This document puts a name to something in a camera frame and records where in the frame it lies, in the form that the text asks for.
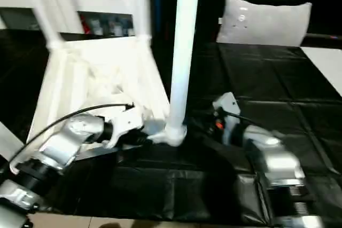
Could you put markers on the black work mat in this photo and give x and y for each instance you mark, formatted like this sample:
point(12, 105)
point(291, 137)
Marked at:
point(267, 92)

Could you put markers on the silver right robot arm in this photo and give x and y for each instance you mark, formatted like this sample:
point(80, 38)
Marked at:
point(278, 158)

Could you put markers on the black speaker box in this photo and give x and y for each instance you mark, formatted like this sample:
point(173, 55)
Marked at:
point(211, 3)

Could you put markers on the grey cushion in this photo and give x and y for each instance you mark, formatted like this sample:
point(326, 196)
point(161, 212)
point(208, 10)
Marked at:
point(267, 22)

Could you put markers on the white plastic table top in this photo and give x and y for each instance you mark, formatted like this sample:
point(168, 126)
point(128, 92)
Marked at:
point(88, 78)

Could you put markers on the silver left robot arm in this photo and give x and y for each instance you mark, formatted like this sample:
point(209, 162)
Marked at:
point(77, 126)

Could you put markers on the white plastic table leg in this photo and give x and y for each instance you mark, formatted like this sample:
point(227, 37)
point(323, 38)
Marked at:
point(8, 137)
point(40, 11)
point(141, 6)
point(184, 51)

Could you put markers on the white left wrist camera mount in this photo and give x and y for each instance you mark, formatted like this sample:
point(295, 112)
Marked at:
point(125, 121)

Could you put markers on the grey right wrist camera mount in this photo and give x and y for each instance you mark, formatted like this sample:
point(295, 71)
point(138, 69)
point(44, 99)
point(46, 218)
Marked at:
point(227, 102)

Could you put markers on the white flat board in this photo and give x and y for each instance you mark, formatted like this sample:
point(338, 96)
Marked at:
point(326, 62)

